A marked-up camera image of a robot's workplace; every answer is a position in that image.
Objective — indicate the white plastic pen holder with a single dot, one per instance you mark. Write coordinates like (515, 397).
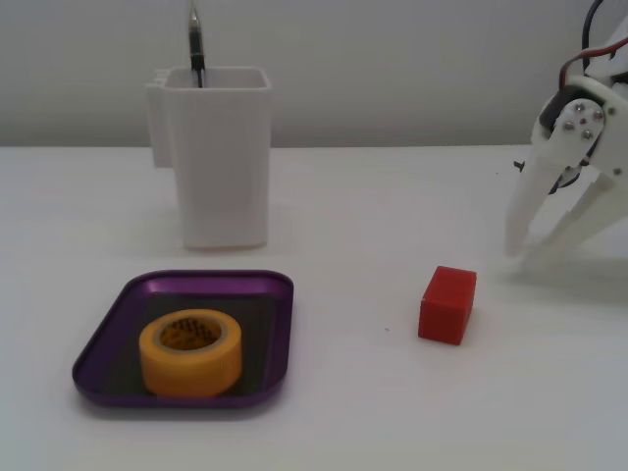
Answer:
(223, 172)

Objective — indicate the red cube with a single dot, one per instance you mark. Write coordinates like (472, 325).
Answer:
(444, 314)

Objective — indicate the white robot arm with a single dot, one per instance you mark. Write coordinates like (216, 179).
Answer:
(613, 49)

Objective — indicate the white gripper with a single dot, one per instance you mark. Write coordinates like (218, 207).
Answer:
(581, 121)

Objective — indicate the purple metal tray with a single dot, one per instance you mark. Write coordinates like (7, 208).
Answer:
(98, 360)

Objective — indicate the yellow masking tape roll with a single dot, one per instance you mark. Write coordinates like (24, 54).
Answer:
(196, 368)

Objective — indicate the black pen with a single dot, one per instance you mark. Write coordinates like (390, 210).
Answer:
(195, 44)

